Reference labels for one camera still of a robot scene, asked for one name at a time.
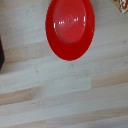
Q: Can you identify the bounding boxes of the red plastic bowl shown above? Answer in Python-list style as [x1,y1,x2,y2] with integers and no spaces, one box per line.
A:
[45,0,96,62]

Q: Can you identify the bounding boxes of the dark brown drawer cabinet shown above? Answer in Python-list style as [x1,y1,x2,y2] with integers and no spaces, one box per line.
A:
[0,37,6,71]

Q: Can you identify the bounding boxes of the colourful printed snack box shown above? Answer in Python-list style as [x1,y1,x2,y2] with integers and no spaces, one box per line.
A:
[112,0,128,14]

